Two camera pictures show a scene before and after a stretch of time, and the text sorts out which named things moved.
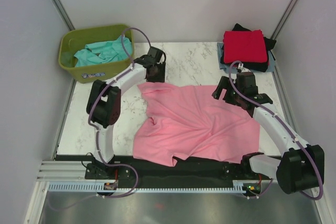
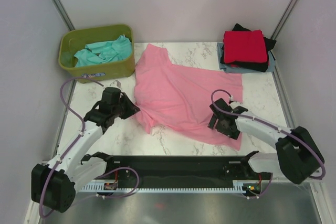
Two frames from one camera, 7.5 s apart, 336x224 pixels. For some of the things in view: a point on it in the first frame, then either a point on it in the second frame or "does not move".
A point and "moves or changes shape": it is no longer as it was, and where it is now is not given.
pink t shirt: x=179 y=121 moves or changes shape
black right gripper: x=224 y=83 -> x=230 y=132
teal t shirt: x=104 y=52 does not move
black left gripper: x=160 y=78 -> x=132 y=109
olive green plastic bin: x=93 y=54 does not move
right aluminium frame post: x=291 y=5 does not move
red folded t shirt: x=244 y=46 does not move
